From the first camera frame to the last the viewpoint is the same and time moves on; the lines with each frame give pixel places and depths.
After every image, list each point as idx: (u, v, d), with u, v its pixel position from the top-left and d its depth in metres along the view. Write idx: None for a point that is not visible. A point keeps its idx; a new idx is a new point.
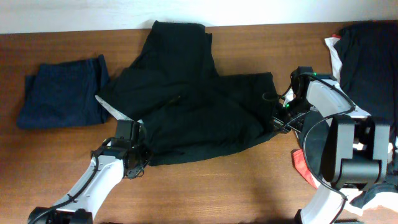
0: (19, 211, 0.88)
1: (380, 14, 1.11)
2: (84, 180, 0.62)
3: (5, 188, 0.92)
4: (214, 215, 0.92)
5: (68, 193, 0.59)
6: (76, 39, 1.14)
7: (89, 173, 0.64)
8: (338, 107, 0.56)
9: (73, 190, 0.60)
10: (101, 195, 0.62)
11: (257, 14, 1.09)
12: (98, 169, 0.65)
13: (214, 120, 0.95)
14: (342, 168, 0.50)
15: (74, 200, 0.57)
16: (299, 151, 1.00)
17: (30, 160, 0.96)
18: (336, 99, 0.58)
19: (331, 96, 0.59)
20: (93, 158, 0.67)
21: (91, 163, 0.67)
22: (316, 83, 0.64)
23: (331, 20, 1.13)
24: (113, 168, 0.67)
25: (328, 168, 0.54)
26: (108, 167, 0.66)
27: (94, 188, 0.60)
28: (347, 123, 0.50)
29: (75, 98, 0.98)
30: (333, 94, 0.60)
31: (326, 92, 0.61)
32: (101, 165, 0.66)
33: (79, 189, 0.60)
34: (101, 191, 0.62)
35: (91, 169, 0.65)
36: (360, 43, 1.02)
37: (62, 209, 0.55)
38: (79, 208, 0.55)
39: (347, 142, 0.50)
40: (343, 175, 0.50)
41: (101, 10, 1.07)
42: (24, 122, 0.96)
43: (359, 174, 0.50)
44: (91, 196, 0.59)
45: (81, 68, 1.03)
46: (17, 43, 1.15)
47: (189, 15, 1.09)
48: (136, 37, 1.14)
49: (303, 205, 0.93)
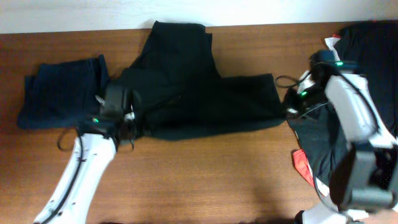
0: (19, 211, 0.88)
1: (380, 14, 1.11)
2: (68, 176, 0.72)
3: (5, 188, 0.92)
4: (214, 216, 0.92)
5: (51, 200, 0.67)
6: (76, 39, 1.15)
7: (74, 163, 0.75)
8: (361, 126, 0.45)
9: (55, 196, 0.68)
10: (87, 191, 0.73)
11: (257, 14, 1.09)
12: (82, 159, 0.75)
13: (213, 106, 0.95)
14: (352, 194, 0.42)
15: (59, 212, 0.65)
16: (300, 151, 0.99)
17: (29, 160, 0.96)
18: (361, 113, 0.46)
19: (354, 106, 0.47)
20: (77, 140, 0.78)
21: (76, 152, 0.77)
22: (339, 80, 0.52)
23: (331, 20, 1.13)
24: (99, 156, 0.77)
25: (339, 193, 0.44)
26: (94, 154, 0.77)
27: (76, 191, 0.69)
28: (367, 146, 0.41)
29: (75, 98, 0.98)
30: (361, 107, 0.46)
31: (350, 98, 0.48)
32: (86, 151, 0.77)
33: (61, 198, 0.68)
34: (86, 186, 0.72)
35: (76, 160, 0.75)
36: (359, 44, 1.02)
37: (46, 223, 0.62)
38: (66, 218, 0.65)
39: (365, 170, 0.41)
40: (352, 201, 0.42)
41: (101, 10, 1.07)
42: (23, 122, 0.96)
43: (369, 201, 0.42)
44: (77, 203, 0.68)
45: (81, 70, 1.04)
46: (17, 43, 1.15)
47: (189, 15, 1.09)
48: (136, 37, 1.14)
49: (303, 205, 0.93)
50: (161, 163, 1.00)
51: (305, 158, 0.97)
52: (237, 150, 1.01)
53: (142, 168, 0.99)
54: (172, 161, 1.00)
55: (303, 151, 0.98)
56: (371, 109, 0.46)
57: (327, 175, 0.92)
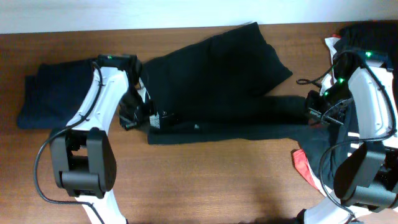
0: (22, 214, 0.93)
1: (370, 14, 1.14)
2: (89, 96, 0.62)
3: (13, 190, 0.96)
4: (215, 216, 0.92)
5: (78, 112, 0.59)
6: (78, 38, 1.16)
7: (94, 86, 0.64)
8: (375, 122, 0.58)
9: (82, 109, 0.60)
10: (117, 91, 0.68)
11: (254, 13, 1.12)
12: (102, 84, 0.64)
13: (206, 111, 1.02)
14: (356, 187, 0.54)
15: (103, 84, 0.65)
16: (300, 150, 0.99)
17: (32, 160, 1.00)
18: (382, 114, 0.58)
19: (379, 107, 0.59)
20: (96, 77, 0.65)
21: (95, 77, 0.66)
22: (363, 73, 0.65)
23: (331, 20, 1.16)
24: (109, 86, 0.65)
25: (347, 175, 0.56)
26: (109, 83, 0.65)
27: (102, 105, 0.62)
28: (377, 152, 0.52)
29: (71, 96, 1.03)
30: (382, 106, 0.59)
31: (372, 94, 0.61)
32: (105, 79, 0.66)
33: (88, 106, 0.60)
34: (109, 93, 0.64)
35: (96, 84, 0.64)
36: (359, 43, 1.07)
37: (101, 90, 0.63)
38: (107, 88, 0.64)
39: (373, 170, 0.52)
40: (370, 155, 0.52)
41: (96, 10, 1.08)
42: (25, 120, 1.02)
43: (374, 156, 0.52)
44: (102, 114, 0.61)
45: (81, 70, 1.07)
46: (17, 43, 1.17)
47: (193, 15, 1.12)
48: (139, 38, 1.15)
49: (303, 204, 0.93)
50: (162, 162, 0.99)
51: (305, 158, 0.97)
52: (238, 149, 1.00)
53: (140, 167, 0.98)
54: (174, 158, 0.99)
55: (303, 151, 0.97)
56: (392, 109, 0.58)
57: (327, 175, 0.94)
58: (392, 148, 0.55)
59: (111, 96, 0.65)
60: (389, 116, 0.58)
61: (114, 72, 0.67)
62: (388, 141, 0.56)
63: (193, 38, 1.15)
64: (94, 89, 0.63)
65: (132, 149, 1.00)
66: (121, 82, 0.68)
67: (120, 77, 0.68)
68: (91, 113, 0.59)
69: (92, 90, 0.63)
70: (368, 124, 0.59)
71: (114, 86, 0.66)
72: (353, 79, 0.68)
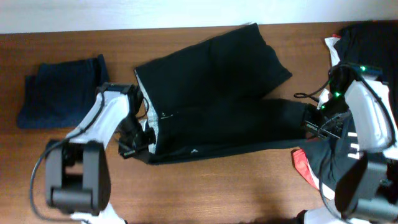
0: (23, 213, 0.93)
1: (372, 14, 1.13)
2: (91, 113, 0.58)
3: (13, 190, 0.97)
4: (215, 216, 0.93)
5: (78, 126, 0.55)
6: (77, 39, 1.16)
7: (96, 106, 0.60)
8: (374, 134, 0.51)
9: (82, 124, 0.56)
10: (119, 110, 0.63)
11: (255, 13, 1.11)
12: (104, 104, 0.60)
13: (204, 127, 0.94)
14: (357, 201, 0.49)
15: (105, 103, 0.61)
16: (299, 151, 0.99)
17: (32, 160, 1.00)
18: (380, 123, 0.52)
19: (377, 117, 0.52)
20: (98, 98, 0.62)
21: (97, 99, 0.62)
22: (359, 86, 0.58)
23: (331, 20, 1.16)
24: (112, 106, 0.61)
25: (348, 188, 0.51)
26: (111, 104, 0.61)
27: (104, 121, 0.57)
28: (377, 163, 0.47)
29: (71, 96, 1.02)
30: (381, 117, 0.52)
31: (370, 107, 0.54)
32: (107, 100, 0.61)
33: (88, 122, 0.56)
34: (111, 111, 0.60)
35: (98, 104, 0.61)
36: (359, 42, 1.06)
37: (103, 108, 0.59)
38: (109, 107, 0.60)
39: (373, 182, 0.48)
40: (370, 167, 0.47)
41: (94, 10, 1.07)
42: (25, 121, 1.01)
43: (374, 167, 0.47)
44: (102, 129, 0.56)
45: (81, 70, 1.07)
46: (17, 43, 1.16)
47: (193, 16, 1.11)
48: (139, 38, 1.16)
49: (303, 204, 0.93)
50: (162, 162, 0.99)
51: (305, 158, 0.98)
52: None
53: (140, 167, 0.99)
54: None
55: (303, 151, 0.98)
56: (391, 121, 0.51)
57: (327, 176, 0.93)
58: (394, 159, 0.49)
59: (112, 114, 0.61)
60: (388, 127, 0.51)
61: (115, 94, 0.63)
62: (388, 152, 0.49)
63: (193, 38, 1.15)
64: (95, 107, 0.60)
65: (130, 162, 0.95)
66: (123, 104, 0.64)
67: (122, 100, 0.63)
68: (91, 127, 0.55)
69: (93, 108, 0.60)
70: (367, 135, 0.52)
71: (117, 106, 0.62)
72: (349, 92, 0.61)
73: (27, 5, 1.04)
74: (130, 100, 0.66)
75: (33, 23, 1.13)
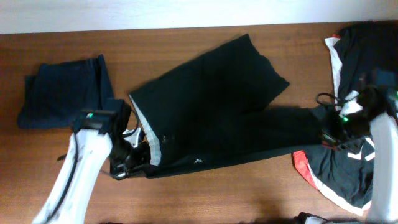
0: (25, 213, 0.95)
1: (374, 14, 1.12)
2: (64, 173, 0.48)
3: (15, 190, 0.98)
4: (214, 216, 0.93)
5: (47, 200, 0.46)
6: (78, 39, 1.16)
7: (69, 160, 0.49)
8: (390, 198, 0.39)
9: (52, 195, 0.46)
10: (98, 162, 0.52)
11: (256, 13, 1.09)
12: (78, 158, 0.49)
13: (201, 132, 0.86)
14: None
15: (79, 157, 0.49)
16: (300, 150, 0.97)
17: (33, 160, 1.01)
18: None
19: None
20: (72, 144, 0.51)
21: (71, 146, 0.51)
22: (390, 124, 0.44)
23: (331, 20, 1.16)
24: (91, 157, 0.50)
25: None
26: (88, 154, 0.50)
27: (77, 190, 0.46)
28: None
29: (71, 97, 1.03)
30: None
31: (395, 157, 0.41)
32: (82, 149, 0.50)
33: (59, 195, 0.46)
34: (87, 168, 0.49)
35: (71, 157, 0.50)
36: (359, 44, 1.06)
37: (76, 168, 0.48)
38: (87, 164, 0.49)
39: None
40: None
41: (94, 11, 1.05)
42: (25, 121, 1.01)
43: None
44: (78, 203, 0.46)
45: (81, 70, 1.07)
46: (16, 43, 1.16)
47: (194, 16, 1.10)
48: (139, 38, 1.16)
49: (303, 205, 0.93)
50: None
51: (305, 158, 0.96)
52: None
53: None
54: None
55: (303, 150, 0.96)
56: None
57: (327, 176, 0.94)
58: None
59: (90, 171, 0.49)
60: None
61: (93, 142, 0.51)
62: None
63: (193, 38, 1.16)
64: (68, 166, 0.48)
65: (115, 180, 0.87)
66: (102, 149, 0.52)
67: (102, 142, 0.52)
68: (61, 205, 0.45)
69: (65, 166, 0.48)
70: (384, 194, 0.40)
71: (92, 160, 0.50)
72: (376, 126, 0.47)
73: (24, 6, 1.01)
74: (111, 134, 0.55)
75: (32, 26, 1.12)
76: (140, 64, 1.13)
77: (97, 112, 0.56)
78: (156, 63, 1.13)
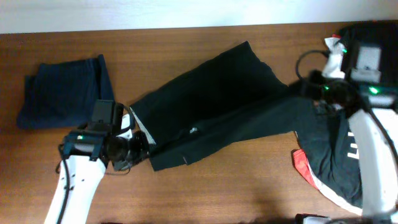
0: (25, 213, 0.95)
1: (373, 14, 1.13)
2: (58, 199, 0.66)
3: (15, 190, 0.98)
4: (215, 216, 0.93)
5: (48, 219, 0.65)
6: (77, 40, 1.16)
7: (61, 190, 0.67)
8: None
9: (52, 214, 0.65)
10: (83, 188, 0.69)
11: (257, 13, 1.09)
12: (69, 188, 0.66)
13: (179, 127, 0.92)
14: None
15: (70, 188, 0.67)
16: (300, 150, 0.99)
17: (32, 161, 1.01)
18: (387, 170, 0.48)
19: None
20: (63, 172, 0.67)
21: (62, 177, 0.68)
22: (367, 119, 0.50)
23: (331, 20, 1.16)
24: (84, 183, 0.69)
25: None
26: (82, 181, 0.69)
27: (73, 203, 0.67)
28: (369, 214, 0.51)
29: (71, 96, 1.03)
30: (389, 163, 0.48)
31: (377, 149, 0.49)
32: (73, 180, 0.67)
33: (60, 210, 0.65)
34: (81, 193, 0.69)
35: (63, 186, 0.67)
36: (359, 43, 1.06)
37: (68, 196, 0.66)
38: (76, 193, 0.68)
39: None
40: None
41: (92, 11, 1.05)
42: (24, 120, 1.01)
43: None
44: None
45: (80, 69, 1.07)
46: (15, 43, 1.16)
47: (195, 17, 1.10)
48: (138, 38, 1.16)
49: (302, 204, 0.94)
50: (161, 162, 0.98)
51: (305, 158, 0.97)
52: (238, 149, 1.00)
53: (140, 167, 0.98)
54: None
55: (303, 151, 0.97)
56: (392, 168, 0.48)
57: (327, 175, 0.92)
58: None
59: (77, 194, 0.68)
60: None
61: (81, 169, 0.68)
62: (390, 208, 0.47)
63: (193, 38, 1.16)
64: (62, 195, 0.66)
65: (121, 171, 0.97)
66: (94, 178, 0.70)
67: (94, 165, 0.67)
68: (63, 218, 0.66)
69: (59, 195, 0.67)
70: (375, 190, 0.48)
71: (84, 185, 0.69)
72: (357, 124, 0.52)
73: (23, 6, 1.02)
74: (102, 150, 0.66)
75: (32, 25, 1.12)
76: (140, 64, 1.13)
77: (87, 132, 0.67)
78: (156, 63, 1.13)
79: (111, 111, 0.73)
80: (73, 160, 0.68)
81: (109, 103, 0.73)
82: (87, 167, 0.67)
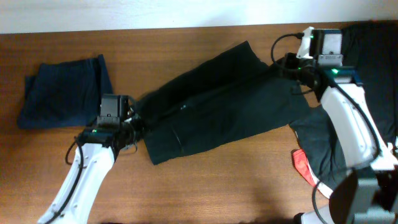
0: (25, 213, 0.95)
1: (372, 14, 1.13)
2: (69, 179, 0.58)
3: (15, 190, 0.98)
4: (214, 216, 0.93)
5: (53, 202, 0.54)
6: (76, 39, 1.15)
7: (74, 169, 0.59)
8: (358, 145, 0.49)
9: (58, 199, 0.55)
10: (101, 170, 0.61)
11: (256, 12, 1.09)
12: (83, 166, 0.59)
13: (186, 125, 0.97)
14: (353, 217, 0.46)
15: (84, 166, 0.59)
16: (300, 150, 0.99)
17: (32, 161, 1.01)
18: (362, 130, 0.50)
19: (355, 127, 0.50)
20: (77, 152, 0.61)
21: (76, 157, 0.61)
22: (334, 92, 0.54)
23: (331, 20, 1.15)
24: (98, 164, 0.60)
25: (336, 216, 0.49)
26: (94, 161, 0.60)
27: (83, 189, 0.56)
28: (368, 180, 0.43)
29: (71, 97, 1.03)
30: (362, 124, 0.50)
31: (348, 114, 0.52)
32: (86, 159, 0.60)
33: (65, 195, 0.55)
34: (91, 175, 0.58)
35: (77, 166, 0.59)
36: (359, 45, 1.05)
37: (81, 177, 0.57)
38: (94, 172, 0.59)
39: (367, 195, 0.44)
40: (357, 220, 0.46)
41: (93, 11, 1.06)
42: (24, 120, 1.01)
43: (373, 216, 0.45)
44: (79, 205, 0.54)
45: (80, 70, 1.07)
46: (15, 43, 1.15)
47: (194, 16, 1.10)
48: (138, 37, 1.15)
49: (302, 204, 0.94)
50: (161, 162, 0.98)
51: (305, 158, 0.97)
52: (238, 149, 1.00)
53: (140, 167, 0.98)
54: (172, 160, 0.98)
55: (303, 150, 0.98)
56: (372, 127, 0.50)
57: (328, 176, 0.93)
58: (384, 171, 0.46)
59: (94, 176, 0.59)
60: (370, 135, 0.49)
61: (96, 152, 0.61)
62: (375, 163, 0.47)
63: (193, 38, 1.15)
64: (74, 173, 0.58)
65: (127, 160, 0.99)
66: (104, 161, 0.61)
67: (106, 154, 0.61)
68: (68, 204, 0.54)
69: (71, 174, 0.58)
70: (353, 145, 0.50)
71: (97, 168, 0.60)
72: (326, 100, 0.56)
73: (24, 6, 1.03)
74: (115, 146, 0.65)
75: (32, 25, 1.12)
76: (140, 64, 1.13)
77: (99, 129, 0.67)
78: (155, 64, 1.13)
79: (117, 105, 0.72)
80: (87, 145, 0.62)
81: (116, 98, 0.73)
82: (101, 150, 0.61)
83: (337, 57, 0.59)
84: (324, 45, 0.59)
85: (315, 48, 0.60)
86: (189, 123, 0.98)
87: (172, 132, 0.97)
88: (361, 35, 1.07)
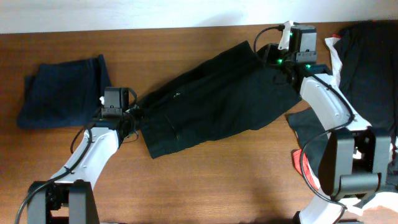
0: None
1: (369, 14, 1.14)
2: (79, 150, 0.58)
3: (13, 190, 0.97)
4: (215, 216, 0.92)
5: (63, 165, 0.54)
6: (75, 39, 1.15)
7: (83, 144, 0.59)
8: (334, 114, 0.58)
9: (68, 163, 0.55)
10: (108, 147, 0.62)
11: (255, 12, 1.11)
12: (92, 141, 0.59)
13: (181, 115, 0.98)
14: (341, 180, 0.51)
15: (93, 140, 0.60)
16: (300, 150, 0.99)
17: (32, 161, 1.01)
18: (336, 104, 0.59)
19: (330, 100, 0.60)
20: (86, 131, 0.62)
21: (84, 135, 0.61)
22: (310, 80, 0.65)
23: (329, 20, 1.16)
24: (107, 140, 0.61)
25: (326, 184, 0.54)
26: (102, 139, 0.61)
27: (92, 158, 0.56)
28: (345, 137, 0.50)
29: (71, 96, 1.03)
30: (335, 100, 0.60)
31: (324, 94, 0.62)
32: (94, 137, 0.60)
33: (75, 161, 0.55)
34: (101, 148, 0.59)
35: (85, 141, 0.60)
36: (359, 44, 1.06)
37: (91, 148, 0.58)
38: (102, 147, 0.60)
39: (348, 155, 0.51)
40: (344, 183, 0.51)
41: (95, 10, 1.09)
42: (25, 120, 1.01)
43: (358, 181, 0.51)
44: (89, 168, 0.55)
45: (80, 69, 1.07)
46: (14, 43, 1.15)
47: (194, 15, 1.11)
48: (137, 37, 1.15)
49: (303, 204, 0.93)
50: (162, 162, 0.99)
51: (305, 158, 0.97)
52: (239, 149, 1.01)
53: (142, 167, 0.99)
54: (173, 160, 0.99)
55: (302, 151, 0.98)
56: (344, 100, 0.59)
57: None
58: (360, 133, 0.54)
59: (102, 150, 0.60)
60: (344, 106, 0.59)
61: (104, 130, 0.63)
62: (351, 126, 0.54)
63: (193, 38, 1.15)
64: (83, 145, 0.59)
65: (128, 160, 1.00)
66: (111, 139, 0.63)
67: (112, 134, 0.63)
68: (78, 167, 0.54)
69: (81, 145, 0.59)
70: (329, 116, 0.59)
71: (106, 144, 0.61)
72: (304, 90, 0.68)
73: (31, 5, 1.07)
74: (118, 134, 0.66)
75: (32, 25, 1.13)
76: (140, 63, 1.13)
77: (102, 120, 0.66)
78: (155, 63, 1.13)
79: (118, 96, 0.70)
80: (97, 127, 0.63)
81: (116, 90, 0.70)
82: (108, 130, 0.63)
83: (313, 54, 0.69)
84: (301, 43, 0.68)
85: (294, 44, 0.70)
86: (185, 113, 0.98)
87: (168, 122, 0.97)
88: (361, 35, 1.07)
